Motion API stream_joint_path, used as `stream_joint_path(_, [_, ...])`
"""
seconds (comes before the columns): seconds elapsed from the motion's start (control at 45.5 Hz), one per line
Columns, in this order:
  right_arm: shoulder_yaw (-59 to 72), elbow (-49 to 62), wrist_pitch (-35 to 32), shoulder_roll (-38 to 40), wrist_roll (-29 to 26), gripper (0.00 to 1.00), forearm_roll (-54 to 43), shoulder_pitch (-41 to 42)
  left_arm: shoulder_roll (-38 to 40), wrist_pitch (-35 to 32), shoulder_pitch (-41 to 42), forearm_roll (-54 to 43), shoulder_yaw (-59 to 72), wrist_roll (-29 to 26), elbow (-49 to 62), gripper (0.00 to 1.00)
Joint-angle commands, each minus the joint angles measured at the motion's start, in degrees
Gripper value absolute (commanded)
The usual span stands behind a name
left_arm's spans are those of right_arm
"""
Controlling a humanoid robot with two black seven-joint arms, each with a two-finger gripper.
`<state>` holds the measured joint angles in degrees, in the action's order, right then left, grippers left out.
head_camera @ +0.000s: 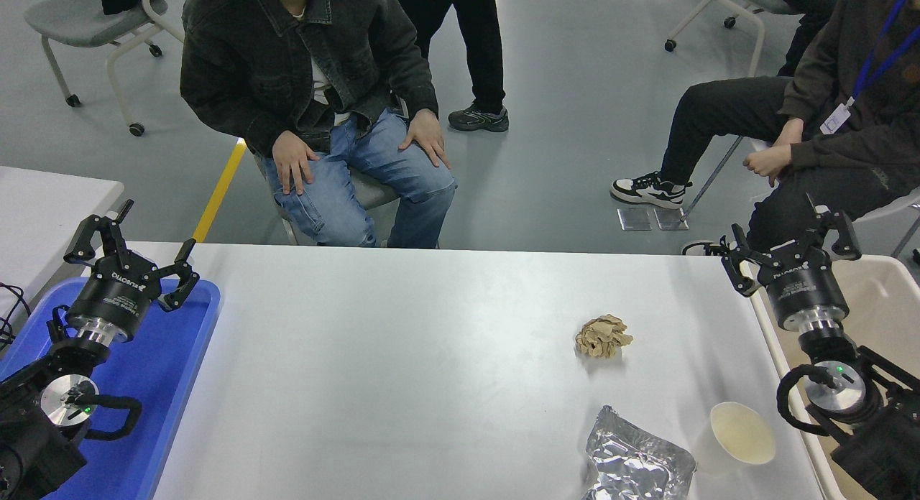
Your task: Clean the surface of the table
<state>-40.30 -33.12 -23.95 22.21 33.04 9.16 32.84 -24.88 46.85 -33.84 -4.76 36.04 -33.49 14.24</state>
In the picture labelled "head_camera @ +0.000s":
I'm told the large pale bin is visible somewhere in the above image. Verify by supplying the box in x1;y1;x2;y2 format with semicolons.
740;254;920;500

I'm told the person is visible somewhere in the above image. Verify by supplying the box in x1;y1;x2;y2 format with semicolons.
180;0;458;249
394;0;510;133
609;0;920;256
751;0;845;77

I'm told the foil tray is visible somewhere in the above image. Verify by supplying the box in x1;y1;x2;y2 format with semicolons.
582;405;698;500

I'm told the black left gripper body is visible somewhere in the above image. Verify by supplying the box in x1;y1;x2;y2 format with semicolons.
68;254;162;335

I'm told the person's left hand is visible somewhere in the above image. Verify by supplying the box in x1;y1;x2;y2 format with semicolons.
742;145;793;188
399;109;452;170

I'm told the white chair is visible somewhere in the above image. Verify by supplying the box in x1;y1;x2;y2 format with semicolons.
679;135;920;262

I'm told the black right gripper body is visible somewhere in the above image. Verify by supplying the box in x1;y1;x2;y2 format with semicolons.
756;245;850;332

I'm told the white paper cup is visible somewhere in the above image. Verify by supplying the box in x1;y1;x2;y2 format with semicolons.
691;402;777;477

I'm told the white side table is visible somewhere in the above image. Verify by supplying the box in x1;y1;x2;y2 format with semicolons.
0;165;125;321

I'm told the blue plastic tray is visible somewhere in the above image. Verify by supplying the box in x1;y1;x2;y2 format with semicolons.
0;276;221;500

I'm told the white badge blue lanyard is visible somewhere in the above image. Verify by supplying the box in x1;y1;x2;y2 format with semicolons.
820;0;920;135

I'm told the black cable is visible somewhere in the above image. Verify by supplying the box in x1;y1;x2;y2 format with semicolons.
0;283;32;350

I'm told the tan paper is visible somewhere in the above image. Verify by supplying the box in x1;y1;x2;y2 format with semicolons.
575;314;635;359

